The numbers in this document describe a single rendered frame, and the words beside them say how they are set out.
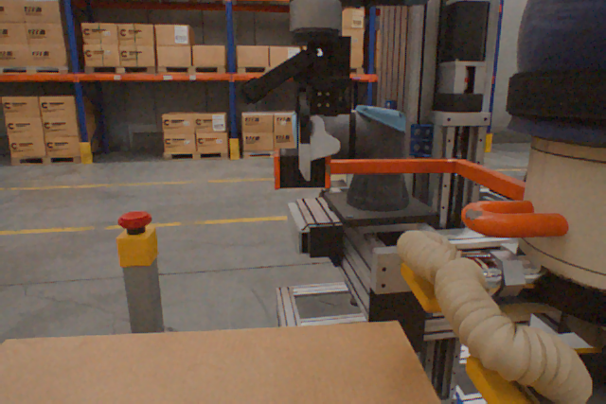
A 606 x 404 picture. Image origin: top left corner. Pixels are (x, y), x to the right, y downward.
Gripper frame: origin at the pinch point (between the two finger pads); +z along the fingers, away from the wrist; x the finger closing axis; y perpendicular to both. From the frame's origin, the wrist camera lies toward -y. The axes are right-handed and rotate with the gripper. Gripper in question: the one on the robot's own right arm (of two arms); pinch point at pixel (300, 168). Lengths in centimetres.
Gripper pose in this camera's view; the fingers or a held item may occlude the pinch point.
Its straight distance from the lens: 59.6
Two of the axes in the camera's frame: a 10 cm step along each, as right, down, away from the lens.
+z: 0.0, 9.7, 2.3
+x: -0.7, -2.3, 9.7
